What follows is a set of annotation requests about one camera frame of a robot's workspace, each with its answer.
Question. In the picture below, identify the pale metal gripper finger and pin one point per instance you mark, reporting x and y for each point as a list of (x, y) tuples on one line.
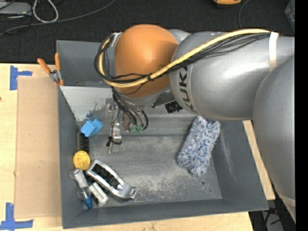
[(116, 133), (115, 149)]

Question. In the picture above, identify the blue sponge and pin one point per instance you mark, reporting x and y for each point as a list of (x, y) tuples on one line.
[(91, 128)]

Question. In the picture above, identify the black ribbed brush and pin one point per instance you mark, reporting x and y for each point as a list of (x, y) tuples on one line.
[(84, 143)]

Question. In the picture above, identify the yellow round cap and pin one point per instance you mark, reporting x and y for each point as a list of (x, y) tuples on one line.
[(81, 160)]

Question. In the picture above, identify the grey metal bin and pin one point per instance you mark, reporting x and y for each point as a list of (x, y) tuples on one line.
[(154, 167)]

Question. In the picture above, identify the clear syringe with blue tip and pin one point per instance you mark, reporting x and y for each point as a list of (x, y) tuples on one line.
[(80, 182)]

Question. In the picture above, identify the blue and white fluffy duster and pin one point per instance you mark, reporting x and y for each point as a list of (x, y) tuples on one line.
[(198, 148)]

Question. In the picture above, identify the brown cardboard board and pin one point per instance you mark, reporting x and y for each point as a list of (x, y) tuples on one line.
[(36, 148)]

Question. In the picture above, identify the silver metal bracket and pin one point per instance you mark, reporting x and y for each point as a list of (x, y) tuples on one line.
[(113, 184)]

